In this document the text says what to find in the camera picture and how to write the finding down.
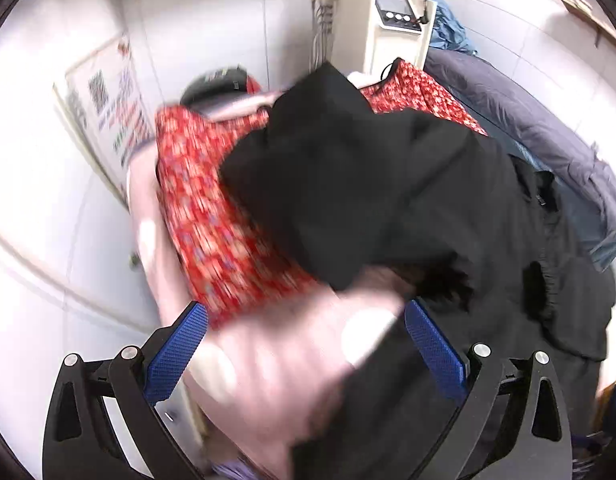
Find black jacket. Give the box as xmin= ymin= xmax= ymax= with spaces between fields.
xmin=220 ymin=64 xmax=616 ymax=479

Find teal blue bed sheet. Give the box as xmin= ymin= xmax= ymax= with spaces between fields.
xmin=430 ymin=0 xmax=616 ymax=269

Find red floral patterned garment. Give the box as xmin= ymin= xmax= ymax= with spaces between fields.
xmin=156 ymin=62 xmax=499 ymax=325

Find pink bed sheet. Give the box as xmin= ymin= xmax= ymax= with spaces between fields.
xmin=125 ymin=89 xmax=414 ymax=480

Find dark grey duvet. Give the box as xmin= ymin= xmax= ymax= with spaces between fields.
xmin=425 ymin=49 xmax=616 ymax=234

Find beige medical machine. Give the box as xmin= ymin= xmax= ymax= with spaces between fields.
xmin=310 ymin=0 xmax=437 ymax=78

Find wall poster with QR code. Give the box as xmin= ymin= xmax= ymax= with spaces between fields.
xmin=53 ymin=34 xmax=155 ymax=205

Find wooden wall shelf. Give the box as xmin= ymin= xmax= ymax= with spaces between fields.
xmin=561 ymin=0 xmax=616 ymax=48

